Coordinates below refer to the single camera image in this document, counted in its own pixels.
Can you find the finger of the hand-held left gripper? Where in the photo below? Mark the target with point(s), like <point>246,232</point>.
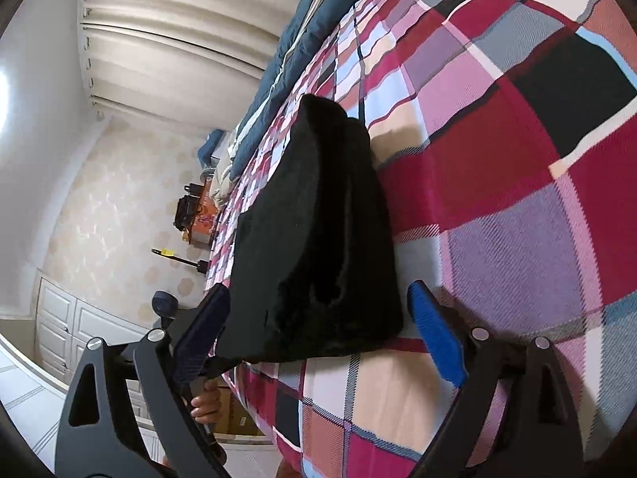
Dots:
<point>219,366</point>

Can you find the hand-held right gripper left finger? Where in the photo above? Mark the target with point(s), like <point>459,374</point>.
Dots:
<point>199,338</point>

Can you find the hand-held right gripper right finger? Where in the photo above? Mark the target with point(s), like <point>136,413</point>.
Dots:
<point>438,333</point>

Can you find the black pants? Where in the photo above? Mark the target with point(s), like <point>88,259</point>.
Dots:
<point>308,239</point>

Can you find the person's left hand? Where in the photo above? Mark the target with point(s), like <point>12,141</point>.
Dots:
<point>206,403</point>

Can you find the cardboard box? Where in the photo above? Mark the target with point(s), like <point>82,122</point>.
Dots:
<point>241,408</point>

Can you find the blue round object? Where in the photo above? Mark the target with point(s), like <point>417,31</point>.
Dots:
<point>165,302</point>

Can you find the black rod with yellow tag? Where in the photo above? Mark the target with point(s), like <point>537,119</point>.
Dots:
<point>181,259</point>

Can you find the orange nightstand with items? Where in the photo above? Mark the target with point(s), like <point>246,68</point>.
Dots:
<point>204,224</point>

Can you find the black bag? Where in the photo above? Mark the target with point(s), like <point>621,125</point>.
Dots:
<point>185,211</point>

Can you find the white cabinet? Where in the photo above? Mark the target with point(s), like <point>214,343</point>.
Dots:
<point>59,323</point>

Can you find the beige pillow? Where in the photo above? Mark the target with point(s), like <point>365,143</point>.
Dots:
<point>224,181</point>

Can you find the plaid bed sheet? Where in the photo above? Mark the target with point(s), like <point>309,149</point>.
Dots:
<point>497,159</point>

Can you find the blue cloth bundle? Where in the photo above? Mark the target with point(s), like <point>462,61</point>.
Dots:
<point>209,149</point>

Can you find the beige curtain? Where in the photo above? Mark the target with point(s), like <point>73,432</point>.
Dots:
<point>199,35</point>

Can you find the dark blue quilt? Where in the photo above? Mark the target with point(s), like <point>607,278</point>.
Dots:
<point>298,35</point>

